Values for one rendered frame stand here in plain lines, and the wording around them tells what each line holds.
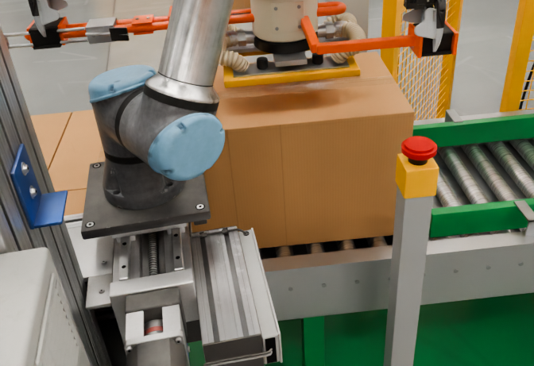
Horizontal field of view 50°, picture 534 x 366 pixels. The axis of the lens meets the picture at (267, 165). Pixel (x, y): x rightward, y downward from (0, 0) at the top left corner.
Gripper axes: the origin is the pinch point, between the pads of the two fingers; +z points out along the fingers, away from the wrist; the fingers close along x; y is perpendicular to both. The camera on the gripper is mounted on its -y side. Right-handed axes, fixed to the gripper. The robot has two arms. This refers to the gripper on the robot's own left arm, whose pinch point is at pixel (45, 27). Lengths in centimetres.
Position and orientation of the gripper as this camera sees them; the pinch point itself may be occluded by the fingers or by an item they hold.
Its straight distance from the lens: 158.8
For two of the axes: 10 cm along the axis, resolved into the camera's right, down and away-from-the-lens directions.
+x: -0.7, -5.5, 8.3
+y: 10.0, -1.0, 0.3
